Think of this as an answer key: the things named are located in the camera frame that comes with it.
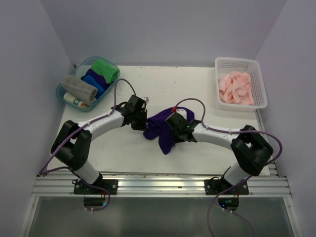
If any blue translucent plastic bin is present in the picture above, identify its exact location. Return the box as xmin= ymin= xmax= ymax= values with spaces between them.
xmin=56 ymin=56 xmax=120 ymax=112

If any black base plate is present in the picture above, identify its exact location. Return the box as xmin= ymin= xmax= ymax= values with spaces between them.
xmin=204 ymin=177 xmax=249 ymax=196
xmin=72 ymin=179 xmax=119 ymax=195

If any grey towel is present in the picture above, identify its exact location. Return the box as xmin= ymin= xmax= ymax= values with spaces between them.
xmin=61 ymin=75 xmax=98 ymax=106

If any purple rolled towel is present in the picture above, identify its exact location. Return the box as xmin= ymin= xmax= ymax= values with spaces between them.
xmin=85 ymin=69 xmax=111 ymax=90

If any purple towel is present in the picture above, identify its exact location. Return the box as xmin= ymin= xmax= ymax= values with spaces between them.
xmin=85 ymin=69 xmax=111 ymax=90
xmin=142 ymin=106 xmax=196 ymax=156

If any beige patterned rolled towel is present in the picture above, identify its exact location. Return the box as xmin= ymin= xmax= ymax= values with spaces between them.
xmin=63 ymin=92 xmax=88 ymax=108

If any blue rolled towel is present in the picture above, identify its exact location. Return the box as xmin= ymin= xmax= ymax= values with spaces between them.
xmin=81 ymin=75 xmax=105 ymax=99

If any green rolled towel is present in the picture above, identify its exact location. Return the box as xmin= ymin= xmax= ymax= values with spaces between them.
xmin=91 ymin=59 xmax=119 ymax=84

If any pink towel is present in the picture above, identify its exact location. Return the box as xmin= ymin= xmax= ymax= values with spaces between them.
xmin=218 ymin=71 xmax=254 ymax=106

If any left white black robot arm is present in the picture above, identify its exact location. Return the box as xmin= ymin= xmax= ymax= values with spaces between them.
xmin=51 ymin=95 xmax=149 ymax=194

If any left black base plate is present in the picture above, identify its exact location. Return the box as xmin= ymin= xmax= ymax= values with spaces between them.
xmin=72 ymin=179 xmax=119 ymax=195

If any white plastic basket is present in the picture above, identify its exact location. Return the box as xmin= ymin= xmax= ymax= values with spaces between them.
xmin=215 ymin=57 xmax=268 ymax=112

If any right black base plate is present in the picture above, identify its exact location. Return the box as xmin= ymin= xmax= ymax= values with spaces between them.
xmin=204 ymin=177 xmax=249 ymax=196

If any aluminium mounting rail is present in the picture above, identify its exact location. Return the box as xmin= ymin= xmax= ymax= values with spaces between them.
xmin=31 ymin=171 xmax=291 ymax=198

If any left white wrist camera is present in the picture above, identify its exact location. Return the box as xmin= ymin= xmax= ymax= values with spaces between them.
xmin=143 ymin=97 xmax=149 ymax=104

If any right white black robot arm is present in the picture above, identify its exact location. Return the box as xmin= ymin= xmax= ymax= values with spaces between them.
xmin=165 ymin=112 xmax=274 ymax=195

